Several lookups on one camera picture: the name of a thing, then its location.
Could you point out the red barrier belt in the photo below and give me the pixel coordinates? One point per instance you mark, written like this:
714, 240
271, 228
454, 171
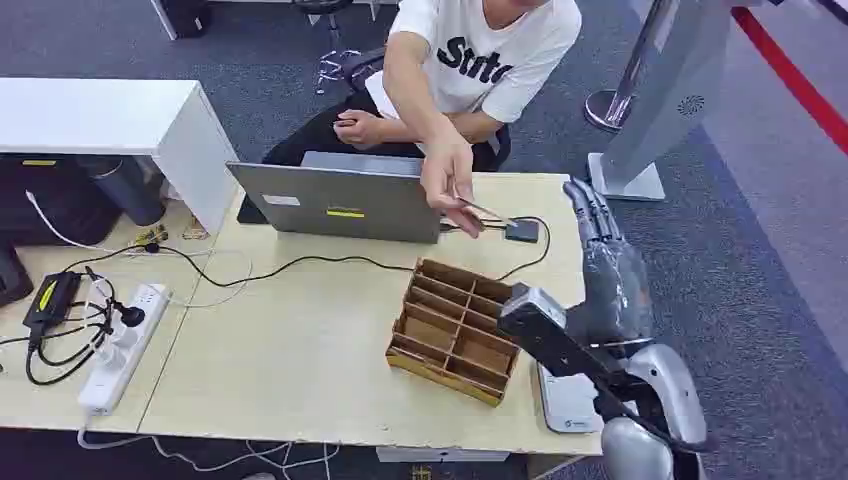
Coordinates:
792, 76

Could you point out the person's left hand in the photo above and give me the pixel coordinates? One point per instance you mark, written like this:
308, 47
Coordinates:
358, 128

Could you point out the chrome stanchion post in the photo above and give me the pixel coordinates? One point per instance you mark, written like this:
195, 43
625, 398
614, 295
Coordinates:
629, 73

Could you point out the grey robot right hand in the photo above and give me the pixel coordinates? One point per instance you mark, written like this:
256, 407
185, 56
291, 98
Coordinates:
613, 285

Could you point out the dark cylindrical bin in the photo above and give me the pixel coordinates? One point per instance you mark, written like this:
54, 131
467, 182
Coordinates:
129, 189

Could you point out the thin card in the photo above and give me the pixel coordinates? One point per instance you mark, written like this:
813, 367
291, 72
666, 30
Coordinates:
487, 210

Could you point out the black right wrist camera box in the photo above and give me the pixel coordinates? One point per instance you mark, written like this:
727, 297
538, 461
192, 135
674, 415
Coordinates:
540, 331

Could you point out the white cabinet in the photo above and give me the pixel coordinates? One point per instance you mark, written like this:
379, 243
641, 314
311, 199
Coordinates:
119, 119

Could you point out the small yellow packet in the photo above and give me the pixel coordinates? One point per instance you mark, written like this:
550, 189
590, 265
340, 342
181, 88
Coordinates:
152, 234

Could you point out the dark stool base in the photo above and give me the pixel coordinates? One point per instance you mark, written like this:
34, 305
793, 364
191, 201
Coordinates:
323, 13

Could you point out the small tan packet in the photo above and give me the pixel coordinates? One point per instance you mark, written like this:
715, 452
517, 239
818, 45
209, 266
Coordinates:
195, 230

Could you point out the white flat device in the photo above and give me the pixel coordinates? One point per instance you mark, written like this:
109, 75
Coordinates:
570, 404

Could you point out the wooden compartment card box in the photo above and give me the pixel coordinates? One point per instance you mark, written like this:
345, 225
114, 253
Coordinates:
454, 331

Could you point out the person's right hand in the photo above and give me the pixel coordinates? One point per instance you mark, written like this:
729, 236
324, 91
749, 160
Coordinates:
450, 172

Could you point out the black plug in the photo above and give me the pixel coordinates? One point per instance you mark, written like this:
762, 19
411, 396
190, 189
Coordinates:
132, 315

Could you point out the grey kiosk stand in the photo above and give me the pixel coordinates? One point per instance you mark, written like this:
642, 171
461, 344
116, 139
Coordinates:
669, 86

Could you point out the person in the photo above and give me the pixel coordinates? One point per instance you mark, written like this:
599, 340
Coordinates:
484, 60

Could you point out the white power strip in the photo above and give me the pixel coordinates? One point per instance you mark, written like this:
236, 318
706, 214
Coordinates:
126, 348

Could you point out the black power adapter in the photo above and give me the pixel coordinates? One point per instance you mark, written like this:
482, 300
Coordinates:
52, 299

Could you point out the black object at desk edge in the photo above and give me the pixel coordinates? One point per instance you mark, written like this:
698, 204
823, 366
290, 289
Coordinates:
12, 275

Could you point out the black box under cabinet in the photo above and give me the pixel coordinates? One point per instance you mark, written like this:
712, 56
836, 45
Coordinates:
46, 199

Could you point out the grey laptop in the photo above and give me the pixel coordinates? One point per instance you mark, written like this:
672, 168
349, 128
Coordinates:
344, 199

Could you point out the black bin by white frame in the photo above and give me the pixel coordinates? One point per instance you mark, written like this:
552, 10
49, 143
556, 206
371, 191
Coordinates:
185, 16

